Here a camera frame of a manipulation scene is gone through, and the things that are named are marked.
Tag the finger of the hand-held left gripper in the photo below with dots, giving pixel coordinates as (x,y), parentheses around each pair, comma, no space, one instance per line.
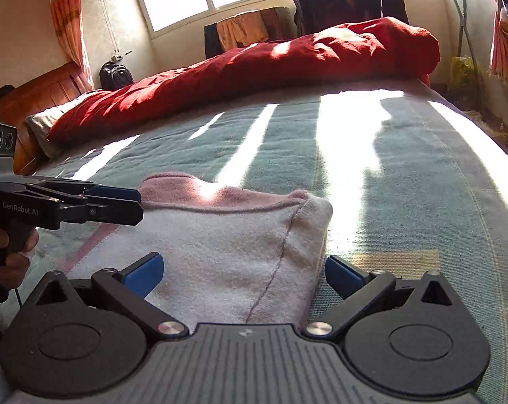
(111,211)
(111,191)

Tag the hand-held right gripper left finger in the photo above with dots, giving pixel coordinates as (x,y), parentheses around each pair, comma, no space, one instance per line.
(146,273)

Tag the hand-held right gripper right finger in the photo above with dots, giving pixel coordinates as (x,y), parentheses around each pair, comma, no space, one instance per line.
(342,275)

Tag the pink and white knit sweater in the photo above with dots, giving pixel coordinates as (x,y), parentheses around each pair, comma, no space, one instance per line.
(220,252)

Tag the person's left hand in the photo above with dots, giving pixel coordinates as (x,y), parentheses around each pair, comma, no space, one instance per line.
(20,248)

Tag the grey pillow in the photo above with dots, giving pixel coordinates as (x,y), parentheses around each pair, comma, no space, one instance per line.
(43,124)

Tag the green checked blanket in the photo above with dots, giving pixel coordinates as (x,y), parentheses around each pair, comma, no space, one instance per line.
(405,185)

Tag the black backpack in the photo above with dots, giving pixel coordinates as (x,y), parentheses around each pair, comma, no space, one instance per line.
(116,76)

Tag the wooden headboard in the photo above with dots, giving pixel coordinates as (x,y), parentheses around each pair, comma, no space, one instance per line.
(47,88)

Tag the orange striped curtain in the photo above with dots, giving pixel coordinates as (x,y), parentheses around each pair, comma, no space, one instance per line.
(66,17)
(501,50)

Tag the dark hanging garment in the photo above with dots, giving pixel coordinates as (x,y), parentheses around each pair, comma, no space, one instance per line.
(212,42)

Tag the window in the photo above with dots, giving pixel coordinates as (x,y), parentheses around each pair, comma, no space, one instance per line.
(174,8)

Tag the orange hanging shirt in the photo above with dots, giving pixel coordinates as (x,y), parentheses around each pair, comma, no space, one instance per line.
(241,29)

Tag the red duvet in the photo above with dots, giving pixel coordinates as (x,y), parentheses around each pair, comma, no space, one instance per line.
(279,63)

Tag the yellow plastic bag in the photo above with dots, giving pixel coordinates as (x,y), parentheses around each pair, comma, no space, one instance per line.
(464,75)

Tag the black jacket with badge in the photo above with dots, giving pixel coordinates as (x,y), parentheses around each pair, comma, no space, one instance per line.
(321,4)

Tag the metal drying rack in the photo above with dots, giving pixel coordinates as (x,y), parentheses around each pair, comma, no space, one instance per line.
(462,21)

